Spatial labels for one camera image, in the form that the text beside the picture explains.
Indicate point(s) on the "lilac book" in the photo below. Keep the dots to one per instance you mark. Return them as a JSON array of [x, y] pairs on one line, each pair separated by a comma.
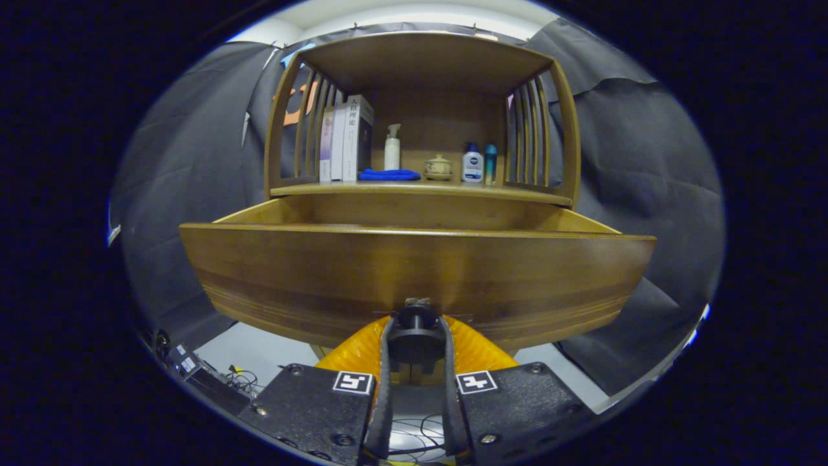
[[326, 142]]

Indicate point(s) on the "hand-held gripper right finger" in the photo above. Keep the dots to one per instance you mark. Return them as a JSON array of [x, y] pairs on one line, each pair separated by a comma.
[[451, 401]]

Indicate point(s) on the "black electronic device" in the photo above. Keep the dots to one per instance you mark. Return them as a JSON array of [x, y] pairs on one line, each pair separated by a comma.
[[207, 382]]

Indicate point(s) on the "plain white book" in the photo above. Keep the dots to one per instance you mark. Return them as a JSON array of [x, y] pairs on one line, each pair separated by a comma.
[[337, 142]]

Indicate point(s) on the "blue folded cloth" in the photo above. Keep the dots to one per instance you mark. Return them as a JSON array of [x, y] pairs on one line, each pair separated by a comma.
[[388, 175]]

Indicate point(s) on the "white book dark cover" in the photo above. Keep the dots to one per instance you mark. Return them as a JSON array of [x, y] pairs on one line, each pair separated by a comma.
[[351, 136]]

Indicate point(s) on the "wooden countertop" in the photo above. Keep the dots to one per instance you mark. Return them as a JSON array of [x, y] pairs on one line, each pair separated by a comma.
[[420, 187]]

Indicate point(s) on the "beige lidded teacup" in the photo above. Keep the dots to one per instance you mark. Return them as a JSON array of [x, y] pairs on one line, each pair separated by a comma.
[[438, 167]]

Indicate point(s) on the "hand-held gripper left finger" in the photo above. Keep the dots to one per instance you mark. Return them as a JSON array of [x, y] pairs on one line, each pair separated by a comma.
[[386, 395]]

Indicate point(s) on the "wooden drawer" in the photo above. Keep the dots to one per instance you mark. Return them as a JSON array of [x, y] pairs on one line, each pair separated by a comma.
[[323, 272]]

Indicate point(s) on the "black drawer knob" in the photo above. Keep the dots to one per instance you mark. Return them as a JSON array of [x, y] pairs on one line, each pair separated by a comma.
[[416, 340]]

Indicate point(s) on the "wooden cabinet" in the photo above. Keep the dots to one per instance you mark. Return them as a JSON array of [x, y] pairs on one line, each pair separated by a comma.
[[427, 65]]

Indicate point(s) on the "white pump bottle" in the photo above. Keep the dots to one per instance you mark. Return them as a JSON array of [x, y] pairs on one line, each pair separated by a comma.
[[392, 155]]

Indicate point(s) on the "white lotion bottle blue cap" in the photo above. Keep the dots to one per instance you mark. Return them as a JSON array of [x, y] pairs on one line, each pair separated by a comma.
[[472, 167]]

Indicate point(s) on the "teal slim bottle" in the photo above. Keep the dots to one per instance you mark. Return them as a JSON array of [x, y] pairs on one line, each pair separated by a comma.
[[490, 162]]

